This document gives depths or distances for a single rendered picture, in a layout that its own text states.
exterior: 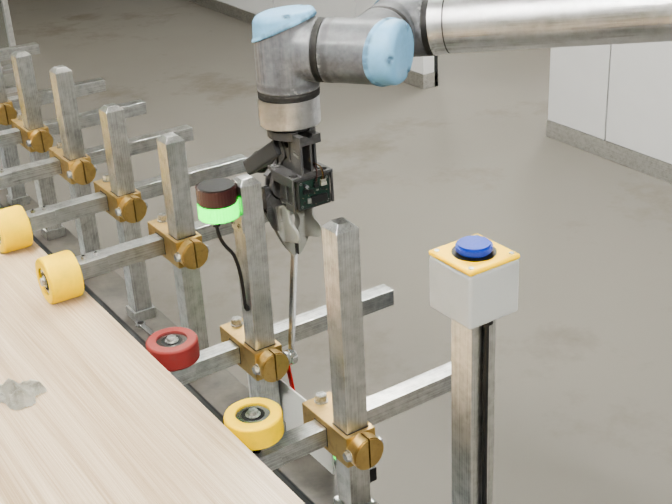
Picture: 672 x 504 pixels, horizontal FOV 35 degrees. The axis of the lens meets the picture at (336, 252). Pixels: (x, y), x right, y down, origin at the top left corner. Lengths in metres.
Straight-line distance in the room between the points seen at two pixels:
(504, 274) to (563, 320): 2.37
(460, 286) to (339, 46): 0.46
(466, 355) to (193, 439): 0.42
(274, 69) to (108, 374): 0.50
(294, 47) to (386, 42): 0.13
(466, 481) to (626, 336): 2.20
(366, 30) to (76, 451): 0.67
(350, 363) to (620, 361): 1.95
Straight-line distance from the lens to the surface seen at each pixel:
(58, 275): 1.77
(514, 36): 1.52
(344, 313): 1.38
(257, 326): 1.63
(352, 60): 1.44
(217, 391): 1.88
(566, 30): 1.51
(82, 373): 1.60
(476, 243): 1.13
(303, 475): 1.67
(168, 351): 1.61
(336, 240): 1.33
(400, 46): 1.45
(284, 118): 1.50
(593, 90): 4.81
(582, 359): 3.29
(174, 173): 1.77
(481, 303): 1.12
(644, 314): 3.56
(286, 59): 1.47
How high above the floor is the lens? 1.72
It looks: 26 degrees down
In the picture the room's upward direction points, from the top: 3 degrees counter-clockwise
